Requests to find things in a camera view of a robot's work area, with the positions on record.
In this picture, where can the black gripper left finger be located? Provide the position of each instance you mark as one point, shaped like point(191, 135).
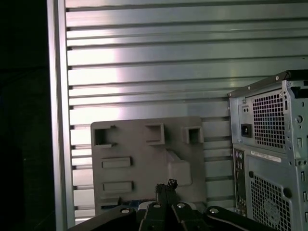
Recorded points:
point(154, 216)

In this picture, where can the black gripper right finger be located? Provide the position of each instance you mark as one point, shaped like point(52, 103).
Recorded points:
point(183, 216)

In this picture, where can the grey plastic parts rack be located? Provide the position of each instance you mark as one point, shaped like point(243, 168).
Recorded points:
point(149, 154)

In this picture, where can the black open PC case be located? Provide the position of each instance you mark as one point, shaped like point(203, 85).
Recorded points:
point(264, 168)

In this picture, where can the grey power supply unit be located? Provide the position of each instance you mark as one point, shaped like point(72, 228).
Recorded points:
point(267, 120)

